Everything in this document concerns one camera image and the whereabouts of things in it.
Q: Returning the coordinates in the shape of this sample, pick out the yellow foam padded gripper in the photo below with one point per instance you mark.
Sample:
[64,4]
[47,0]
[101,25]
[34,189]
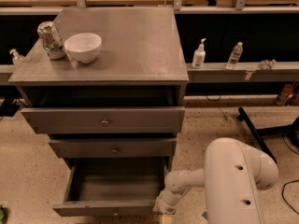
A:
[163,204]

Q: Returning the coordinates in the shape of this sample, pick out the grey bottom drawer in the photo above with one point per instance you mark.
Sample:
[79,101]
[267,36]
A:
[113,187]

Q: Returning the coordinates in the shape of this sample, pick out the grey drawer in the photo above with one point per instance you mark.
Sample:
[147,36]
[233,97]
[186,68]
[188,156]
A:
[113,187]
[105,120]
[113,148]

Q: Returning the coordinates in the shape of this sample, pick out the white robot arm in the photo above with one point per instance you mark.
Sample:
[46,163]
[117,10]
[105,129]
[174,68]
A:
[232,175]

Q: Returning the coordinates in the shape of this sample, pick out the grey middle drawer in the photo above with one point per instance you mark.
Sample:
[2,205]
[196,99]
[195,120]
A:
[113,148]

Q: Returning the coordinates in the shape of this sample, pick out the grey top drawer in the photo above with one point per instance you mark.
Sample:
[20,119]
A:
[105,120]

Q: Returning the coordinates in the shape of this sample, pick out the grey wooden drawer cabinet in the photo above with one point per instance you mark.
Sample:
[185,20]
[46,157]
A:
[140,65]

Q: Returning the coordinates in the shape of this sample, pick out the black stand base leg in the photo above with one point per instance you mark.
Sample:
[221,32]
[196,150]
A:
[243,116]

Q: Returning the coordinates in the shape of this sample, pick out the green object at floor edge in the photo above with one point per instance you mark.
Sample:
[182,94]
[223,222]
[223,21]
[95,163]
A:
[2,215]

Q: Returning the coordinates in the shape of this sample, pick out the white pump lotion bottle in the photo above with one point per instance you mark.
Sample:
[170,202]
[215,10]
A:
[199,55]

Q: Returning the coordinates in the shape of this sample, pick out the orange spray can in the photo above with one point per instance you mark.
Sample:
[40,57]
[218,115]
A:
[284,94]

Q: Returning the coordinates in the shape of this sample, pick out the clear plastic water bottle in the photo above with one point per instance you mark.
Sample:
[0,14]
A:
[234,56]

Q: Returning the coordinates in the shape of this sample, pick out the crumpled clear plastic wrap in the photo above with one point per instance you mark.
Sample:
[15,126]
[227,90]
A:
[267,64]

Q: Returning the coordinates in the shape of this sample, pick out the white ceramic bowl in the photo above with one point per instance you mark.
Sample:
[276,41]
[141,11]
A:
[84,47]

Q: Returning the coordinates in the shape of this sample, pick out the green labelled drink can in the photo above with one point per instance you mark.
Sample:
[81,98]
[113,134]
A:
[52,43]

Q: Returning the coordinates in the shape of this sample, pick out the clear pump sanitizer bottle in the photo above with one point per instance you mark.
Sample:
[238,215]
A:
[16,57]

